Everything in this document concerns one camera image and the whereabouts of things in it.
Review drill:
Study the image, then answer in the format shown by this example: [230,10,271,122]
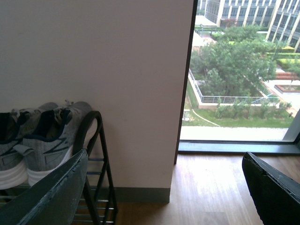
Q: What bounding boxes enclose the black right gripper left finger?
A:
[0,150,88,225]

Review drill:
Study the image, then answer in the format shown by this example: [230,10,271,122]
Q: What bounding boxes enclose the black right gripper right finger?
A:
[242,152,300,225]

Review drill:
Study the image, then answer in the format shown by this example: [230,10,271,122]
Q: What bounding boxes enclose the grey knit sneaker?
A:
[14,101,92,187]
[0,102,58,190]

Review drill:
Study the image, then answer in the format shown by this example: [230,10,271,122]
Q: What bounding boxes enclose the black metal shoe rack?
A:
[0,111,118,225]

